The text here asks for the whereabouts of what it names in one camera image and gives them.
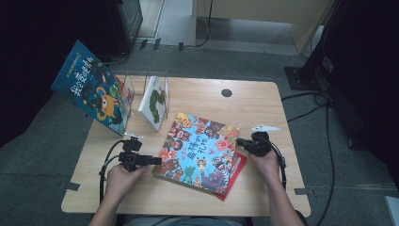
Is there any white caterpillar picture book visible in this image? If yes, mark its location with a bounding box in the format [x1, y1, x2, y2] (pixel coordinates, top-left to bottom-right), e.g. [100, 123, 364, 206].
[137, 75, 168, 133]

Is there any black hanging cable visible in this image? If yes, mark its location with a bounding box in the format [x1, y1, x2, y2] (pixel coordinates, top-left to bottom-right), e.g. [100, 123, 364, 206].
[184, 0, 215, 49]

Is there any clear acrylic book rack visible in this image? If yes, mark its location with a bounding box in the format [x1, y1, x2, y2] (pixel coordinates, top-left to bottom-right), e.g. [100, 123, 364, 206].
[120, 71, 170, 127]

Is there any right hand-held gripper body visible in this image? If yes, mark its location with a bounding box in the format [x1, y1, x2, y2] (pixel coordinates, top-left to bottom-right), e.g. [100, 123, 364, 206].
[247, 124, 281, 157]

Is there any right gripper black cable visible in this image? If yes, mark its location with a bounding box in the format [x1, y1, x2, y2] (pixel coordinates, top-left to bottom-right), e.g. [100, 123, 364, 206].
[266, 139, 288, 191]

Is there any black floor cable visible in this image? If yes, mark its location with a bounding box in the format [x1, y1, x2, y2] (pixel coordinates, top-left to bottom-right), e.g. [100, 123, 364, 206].
[286, 105, 327, 123]
[314, 103, 336, 226]
[280, 90, 330, 103]

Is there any light wooden cabinet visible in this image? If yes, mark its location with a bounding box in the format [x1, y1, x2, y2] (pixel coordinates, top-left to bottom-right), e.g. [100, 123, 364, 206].
[191, 0, 335, 55]

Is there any person's grey clothing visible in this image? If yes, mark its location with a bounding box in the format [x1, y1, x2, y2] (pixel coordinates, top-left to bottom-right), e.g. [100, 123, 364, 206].
[115, 215, 252, 226]

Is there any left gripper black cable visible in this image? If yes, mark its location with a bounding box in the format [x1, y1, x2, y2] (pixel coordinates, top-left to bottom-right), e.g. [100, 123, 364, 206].
[98, 139, 126, 205]

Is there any black metal stand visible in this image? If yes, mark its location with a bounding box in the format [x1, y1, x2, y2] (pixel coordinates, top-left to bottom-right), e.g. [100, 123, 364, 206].
[283, 0, 346, 92]

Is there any person's left hand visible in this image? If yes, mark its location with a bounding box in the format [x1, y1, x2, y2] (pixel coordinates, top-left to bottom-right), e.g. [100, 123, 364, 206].
[105, 163, 149, 202]

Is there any person's right hand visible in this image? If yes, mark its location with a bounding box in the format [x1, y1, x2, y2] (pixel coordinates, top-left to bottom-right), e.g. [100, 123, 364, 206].
[248, 150, 283, 187]

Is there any dark blue monster picture book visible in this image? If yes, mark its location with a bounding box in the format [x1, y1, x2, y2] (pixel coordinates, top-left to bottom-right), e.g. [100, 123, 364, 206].
[50, 40, 132, 137]

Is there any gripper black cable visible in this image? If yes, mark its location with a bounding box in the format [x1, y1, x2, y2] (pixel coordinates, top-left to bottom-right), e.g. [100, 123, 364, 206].
[266, 139, 288, 191]
[98, 139, 126, 205]

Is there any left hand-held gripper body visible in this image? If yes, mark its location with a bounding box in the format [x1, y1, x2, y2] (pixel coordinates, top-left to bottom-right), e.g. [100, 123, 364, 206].
[118, 133, 145, 173]

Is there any dark curtain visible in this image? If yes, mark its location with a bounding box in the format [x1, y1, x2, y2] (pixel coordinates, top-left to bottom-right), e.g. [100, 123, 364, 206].
[0, 0, 109, 149]
[326, 0, 399, 185]

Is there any light blue animals picture book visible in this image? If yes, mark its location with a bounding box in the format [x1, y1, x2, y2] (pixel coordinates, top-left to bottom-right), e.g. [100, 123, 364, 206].
[152, 111, 240, 197]

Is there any white panel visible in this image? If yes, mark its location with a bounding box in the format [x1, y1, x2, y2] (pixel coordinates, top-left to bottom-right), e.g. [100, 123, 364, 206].
[384, 195, 399, 226]

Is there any black equipment cabinet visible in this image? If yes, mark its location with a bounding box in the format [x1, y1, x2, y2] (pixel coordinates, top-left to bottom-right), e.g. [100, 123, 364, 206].
[104, 0, 144, 57]

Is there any red picture book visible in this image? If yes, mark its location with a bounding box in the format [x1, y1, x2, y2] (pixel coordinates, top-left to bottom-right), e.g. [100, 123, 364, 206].
[214, 151, 248, 202]

